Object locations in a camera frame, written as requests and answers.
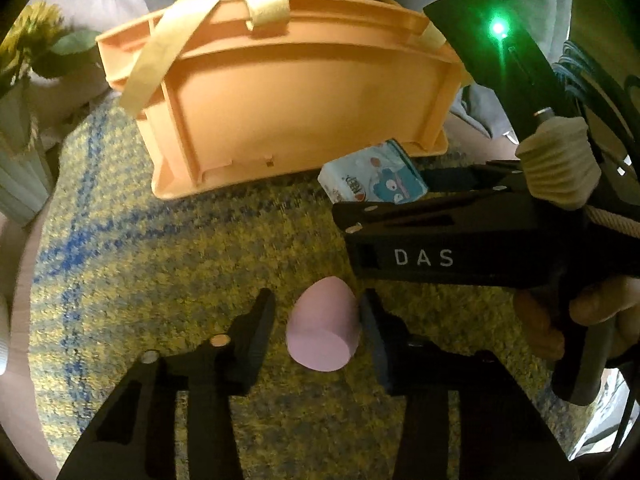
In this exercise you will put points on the green ribbed vase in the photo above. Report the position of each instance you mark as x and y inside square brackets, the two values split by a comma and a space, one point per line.
[20, 170]

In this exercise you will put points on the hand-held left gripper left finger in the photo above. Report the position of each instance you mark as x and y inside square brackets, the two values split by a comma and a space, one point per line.
[257, 332]

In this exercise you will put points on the blue tissue packet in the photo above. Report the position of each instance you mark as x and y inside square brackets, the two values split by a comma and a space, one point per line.
[370, 175]

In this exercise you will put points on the orange plastic crate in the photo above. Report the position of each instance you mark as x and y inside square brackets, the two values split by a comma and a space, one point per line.
[300, 100]

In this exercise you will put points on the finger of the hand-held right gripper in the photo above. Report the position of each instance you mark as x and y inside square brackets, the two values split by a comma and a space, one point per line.
[440, 212]
[465, 177]

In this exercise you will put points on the pink egg-shaped sponge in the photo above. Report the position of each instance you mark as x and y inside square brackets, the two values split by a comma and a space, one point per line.
[320, 325]

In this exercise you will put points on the person's right hand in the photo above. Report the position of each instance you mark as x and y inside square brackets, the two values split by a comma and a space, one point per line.
[615, 305]

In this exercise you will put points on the yellow blue plaid table runner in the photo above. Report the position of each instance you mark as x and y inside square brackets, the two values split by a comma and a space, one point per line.
[150, 260]

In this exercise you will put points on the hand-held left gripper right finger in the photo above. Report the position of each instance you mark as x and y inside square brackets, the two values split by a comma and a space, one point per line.
[374, 332]

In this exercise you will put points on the sunflower bouquet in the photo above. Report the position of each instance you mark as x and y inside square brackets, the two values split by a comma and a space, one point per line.
[30, 30]

